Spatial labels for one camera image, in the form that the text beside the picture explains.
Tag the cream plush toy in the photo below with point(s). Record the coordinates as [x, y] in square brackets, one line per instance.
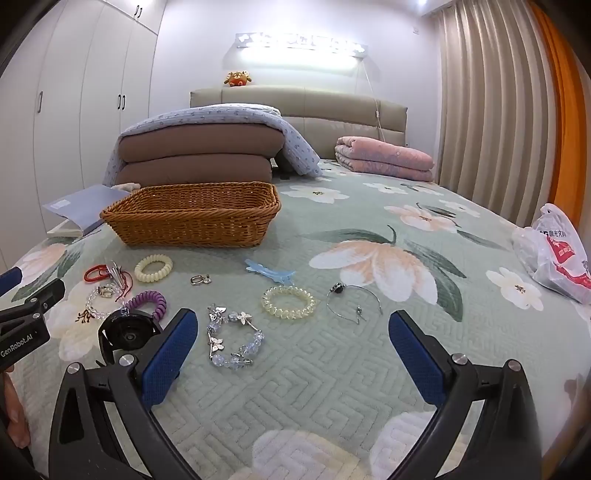
[124, 187]

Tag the brown wicker basket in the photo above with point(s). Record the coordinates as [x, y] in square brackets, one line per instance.
[184, 217]

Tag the orange plush toy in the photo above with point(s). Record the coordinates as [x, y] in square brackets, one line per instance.
[238, 78]

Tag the orange curtain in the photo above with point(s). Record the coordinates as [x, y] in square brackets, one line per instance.
[570, 115]

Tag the small silver earring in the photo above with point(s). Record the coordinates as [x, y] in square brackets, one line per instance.
[197, 279]

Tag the green floral bedspread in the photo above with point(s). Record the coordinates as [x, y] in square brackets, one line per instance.
[323, 392]

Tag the bright wall light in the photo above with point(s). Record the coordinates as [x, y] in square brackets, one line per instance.
[295, 60]

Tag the beige padded headboard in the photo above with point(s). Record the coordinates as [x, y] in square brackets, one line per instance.
[332, 110]

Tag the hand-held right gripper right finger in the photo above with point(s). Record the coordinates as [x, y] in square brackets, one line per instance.
[415, 360]

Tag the white and red plastic bag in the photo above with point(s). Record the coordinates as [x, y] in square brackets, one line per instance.
[554, 258]

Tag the silver bangle with dark bead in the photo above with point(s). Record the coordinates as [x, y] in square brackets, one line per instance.
[338, 289]

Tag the pink folded quilt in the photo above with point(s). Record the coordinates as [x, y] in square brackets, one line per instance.
[383, 157]

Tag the beige curtain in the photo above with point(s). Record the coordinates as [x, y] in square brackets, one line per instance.
[485, 115]

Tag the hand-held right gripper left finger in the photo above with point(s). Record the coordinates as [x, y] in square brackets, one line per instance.
[168, 355]

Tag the brown folded quilt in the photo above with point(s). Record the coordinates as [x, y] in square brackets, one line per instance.
[198, 152]

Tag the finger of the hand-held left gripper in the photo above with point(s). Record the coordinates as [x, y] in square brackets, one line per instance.
[37, 297]
[10, 279]

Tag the white wardrobe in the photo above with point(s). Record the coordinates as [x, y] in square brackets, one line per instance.
[92, 92]

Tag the purple book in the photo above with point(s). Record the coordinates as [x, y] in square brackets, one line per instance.
[78, 205]

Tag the blue floral blanket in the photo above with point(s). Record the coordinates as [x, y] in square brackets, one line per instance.
[295, 143]

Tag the person's left hand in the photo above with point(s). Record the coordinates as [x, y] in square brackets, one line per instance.
[16, 415]

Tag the blue hair clip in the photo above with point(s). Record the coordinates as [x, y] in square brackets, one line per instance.
[265, 270]

